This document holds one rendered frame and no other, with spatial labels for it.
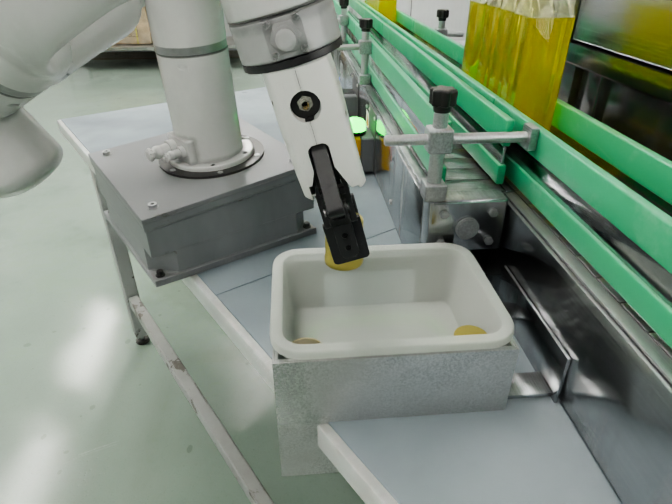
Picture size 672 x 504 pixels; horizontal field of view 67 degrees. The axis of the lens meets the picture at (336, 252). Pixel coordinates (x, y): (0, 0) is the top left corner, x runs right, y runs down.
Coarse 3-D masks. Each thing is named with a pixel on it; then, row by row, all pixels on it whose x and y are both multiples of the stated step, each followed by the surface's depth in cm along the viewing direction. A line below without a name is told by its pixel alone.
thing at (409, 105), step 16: (352, 32) 137; (368, 64) 113; (384, 64) 92; (384, 80) 95; (400, 80) 79; (384, 96) 94; (400, 96) 81; (416, 96) 70; (400, 112) 81; (416, 112) 70; (432, 112) 62; (416, 128) 72
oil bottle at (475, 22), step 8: (472, 0) 76; (480, 0) 73; (472, 8) 76; (480, 8) 73; (472, 16) 76; (480, 16) 74; (472, 24) 77; (480, 24) 74; (472, 32) 77; (480, 32) 75; (472, 40) 77; (480, 40) 75; (464, 48) 80; (472, 48) 77; (464, 56) 81; (472, 56) 77; (464, 64) 81; (472, 64) 78; (472, 72) 78
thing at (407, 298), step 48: (288, 288) 57; (336, 288) 59; (384, 288) 60; (432, 288) 60; (480, 288) 51; (288, 336) 50; (336, 336) 55; (384, 336) 55; (432, 336) 55; (480, 336) 44
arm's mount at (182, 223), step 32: (256, 128) 85; (96, 160) 76; (128, 160) 76; (160, 160) 75; (256, 160) 74; (288, 160) 74; (128, 192) 68; (160, 192) 67; (192, 192) 67; (224, 192) 67; (256, 192) 70; (288, 192) 73; (128, 224) 70; (160, 224) 63; (192, 224) 66; (224, 224) 69; (256, 224) 72; (288, 224) 76; (160, 256) 67; (192, 256) 68; (224, 256) 71
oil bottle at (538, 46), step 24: (528, 0) 59; (552, 0) 58; (528, 24) 59; (552, 24) 59; (528, 48) 60; (552, 48) 60; (504, 72) 66; (528, 72) 61; (552, 72) 61; (504, 96) 66; (528, 96) 63; (552, 96) 63
